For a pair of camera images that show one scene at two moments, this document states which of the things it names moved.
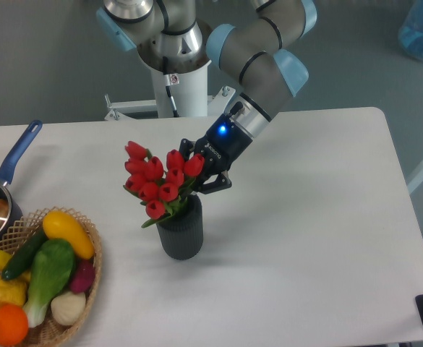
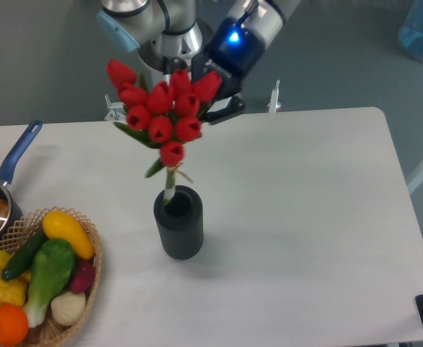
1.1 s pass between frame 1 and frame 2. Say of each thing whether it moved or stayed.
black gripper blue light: moved
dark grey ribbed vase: stayed
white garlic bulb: stayed
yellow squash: stayed
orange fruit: stayed
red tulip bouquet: moved
